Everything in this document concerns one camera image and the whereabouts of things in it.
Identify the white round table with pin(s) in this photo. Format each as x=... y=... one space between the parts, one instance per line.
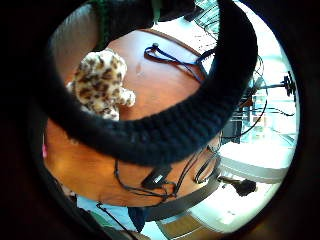
x=256 y=160

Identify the black tripod camera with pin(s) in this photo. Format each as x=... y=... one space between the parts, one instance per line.
x=288 y=84

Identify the small pink object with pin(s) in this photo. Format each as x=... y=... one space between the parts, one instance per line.
x=44 y=150

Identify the black camera on stand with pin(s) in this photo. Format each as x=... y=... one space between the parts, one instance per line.
x=245 y=186

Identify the leopard print soft toy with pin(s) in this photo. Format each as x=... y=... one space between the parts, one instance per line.
x=98 y=81

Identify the small black device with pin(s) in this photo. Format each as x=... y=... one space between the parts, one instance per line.
x=156 y=177

